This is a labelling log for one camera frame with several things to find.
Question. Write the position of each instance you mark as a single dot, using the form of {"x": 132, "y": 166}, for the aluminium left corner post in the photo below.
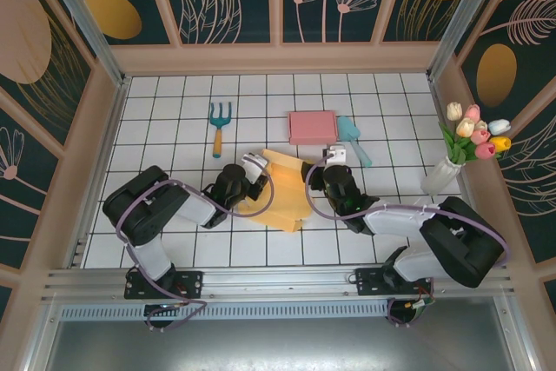
{"x": 92, "y": 28}

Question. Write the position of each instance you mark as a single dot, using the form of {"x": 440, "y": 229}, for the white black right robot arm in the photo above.
{"x": 395, "y": 221}

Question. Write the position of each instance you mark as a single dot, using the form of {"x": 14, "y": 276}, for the white ribbed vase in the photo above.
{"x": 441, "y": 175}

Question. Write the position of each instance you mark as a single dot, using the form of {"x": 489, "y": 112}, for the aluminium right corner post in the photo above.
{"x": 461, "y": 19}

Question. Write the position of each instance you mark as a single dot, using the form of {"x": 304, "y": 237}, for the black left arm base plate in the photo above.
{"x": 193, "y": 284}

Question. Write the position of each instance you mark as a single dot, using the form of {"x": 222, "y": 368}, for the yellow paper box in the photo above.
{"x": 282, "y": 197}

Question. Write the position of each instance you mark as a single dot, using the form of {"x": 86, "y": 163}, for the pink paper box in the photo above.
{"x": 313, "y": 127}

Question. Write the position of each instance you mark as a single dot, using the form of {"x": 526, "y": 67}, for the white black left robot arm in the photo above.
{"x": 147, "y": 258}

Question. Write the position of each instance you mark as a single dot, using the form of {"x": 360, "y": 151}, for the artificial tulip bouquet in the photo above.
{"x": 480, "y": 136}

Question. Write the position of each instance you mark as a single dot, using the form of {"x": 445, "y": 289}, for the aluminium mounting rail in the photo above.
{"x": 278, "y": 280}

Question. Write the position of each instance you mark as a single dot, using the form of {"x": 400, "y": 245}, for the aluminium corner post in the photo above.
{"x": 461, "y": 19}
{"x": 92, "y": 28}

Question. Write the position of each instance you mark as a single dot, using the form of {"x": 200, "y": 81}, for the light teal garden trowel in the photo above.
{"x": 347, "y": 127}

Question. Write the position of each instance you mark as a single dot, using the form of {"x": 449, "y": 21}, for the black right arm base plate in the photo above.
{"x": 369, "y": 282}

